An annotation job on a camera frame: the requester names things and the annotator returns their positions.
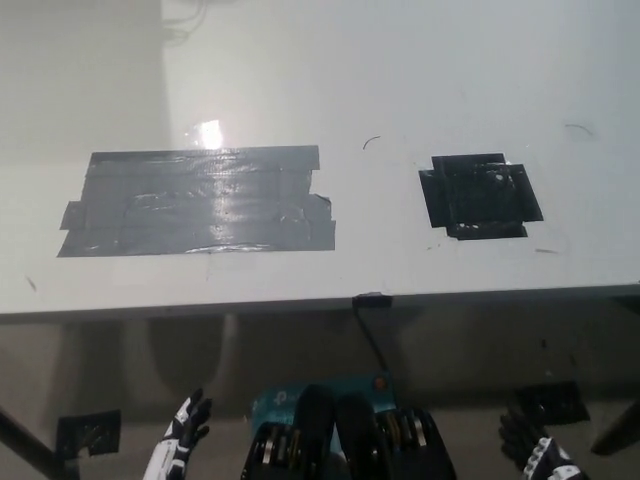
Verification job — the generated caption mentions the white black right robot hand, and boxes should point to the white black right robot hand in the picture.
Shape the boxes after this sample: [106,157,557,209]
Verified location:
[498,405,557,474]

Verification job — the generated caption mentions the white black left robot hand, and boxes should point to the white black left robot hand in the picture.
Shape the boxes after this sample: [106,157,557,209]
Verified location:
[162,388,214,452]

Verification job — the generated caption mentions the black tape patch on desk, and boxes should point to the black tape patch on desk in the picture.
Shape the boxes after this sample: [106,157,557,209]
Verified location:
[417,152,545,242]

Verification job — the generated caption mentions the black floor tape patch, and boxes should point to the black floor tape patch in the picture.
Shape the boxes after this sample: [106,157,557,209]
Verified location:
[55,408,123,459]
[514,380,592,426]

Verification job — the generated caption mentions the black table leg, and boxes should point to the black table leg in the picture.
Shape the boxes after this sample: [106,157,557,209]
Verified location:
[0,403,82,480]

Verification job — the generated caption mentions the small black tape strip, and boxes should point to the small black tape strip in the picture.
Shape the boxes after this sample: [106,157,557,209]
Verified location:
[352,292,393,308]

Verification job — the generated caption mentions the thin black cable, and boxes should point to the thin black cable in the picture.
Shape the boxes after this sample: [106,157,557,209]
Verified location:
[354,304,390,374]

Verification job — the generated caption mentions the grey duct tape patch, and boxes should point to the grey duct tape patch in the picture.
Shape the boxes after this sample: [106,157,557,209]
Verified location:
[55,144,337,259]

